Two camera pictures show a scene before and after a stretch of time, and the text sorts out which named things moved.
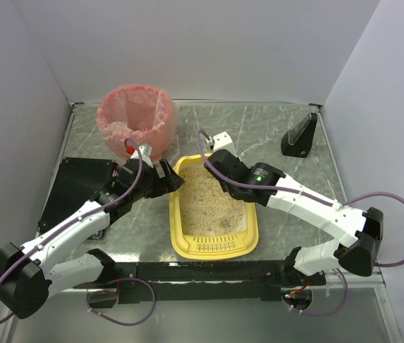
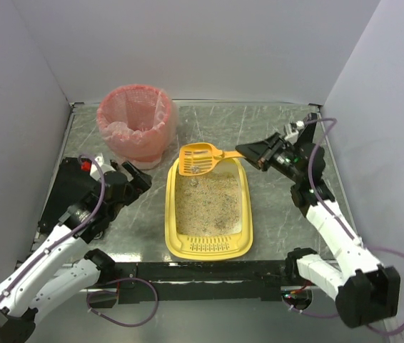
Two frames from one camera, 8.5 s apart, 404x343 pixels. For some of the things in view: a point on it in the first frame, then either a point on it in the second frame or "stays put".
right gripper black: x=221 y=163 -> x=266 y=156
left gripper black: x=166 y=177 -> x=130 y=182
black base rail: x=140 y=282 stays put
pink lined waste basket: x=143 y=113 stays put
